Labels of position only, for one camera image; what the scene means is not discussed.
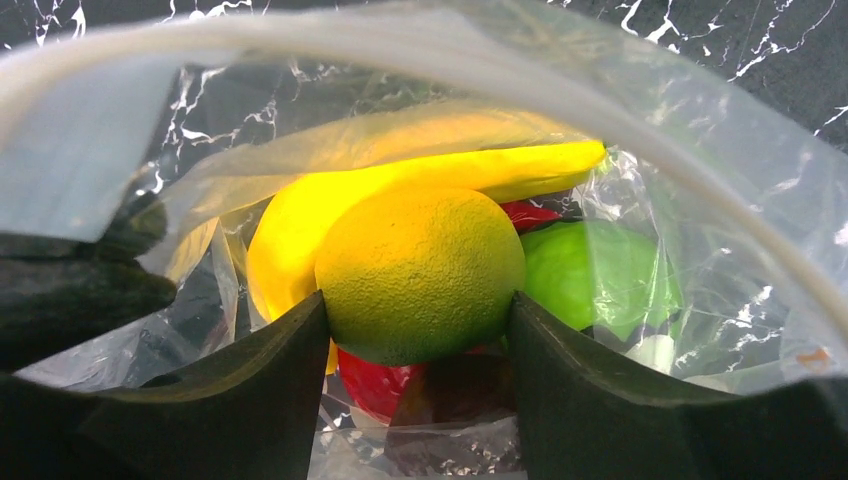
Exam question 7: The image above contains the yellow fake lemon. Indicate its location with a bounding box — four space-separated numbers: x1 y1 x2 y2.
315 189 525 366

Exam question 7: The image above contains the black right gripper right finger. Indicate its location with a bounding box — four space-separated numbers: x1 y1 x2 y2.
508 293 847 479

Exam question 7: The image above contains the clear zip top bag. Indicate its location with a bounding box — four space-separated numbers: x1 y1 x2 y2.
1 1 847 479

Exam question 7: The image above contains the light green fake fruit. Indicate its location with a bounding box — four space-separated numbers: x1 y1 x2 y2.
521 220 683 343

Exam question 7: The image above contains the red fake fruit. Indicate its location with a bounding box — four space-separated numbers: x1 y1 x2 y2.
333 201 562 424

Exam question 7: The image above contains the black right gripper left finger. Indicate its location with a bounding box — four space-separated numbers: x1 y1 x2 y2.
1 293 329 479

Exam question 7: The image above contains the yellow fake banana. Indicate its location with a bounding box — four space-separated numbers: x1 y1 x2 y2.
245 140 608 376

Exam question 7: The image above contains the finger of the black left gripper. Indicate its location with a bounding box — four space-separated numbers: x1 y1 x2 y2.
1 192 177 371

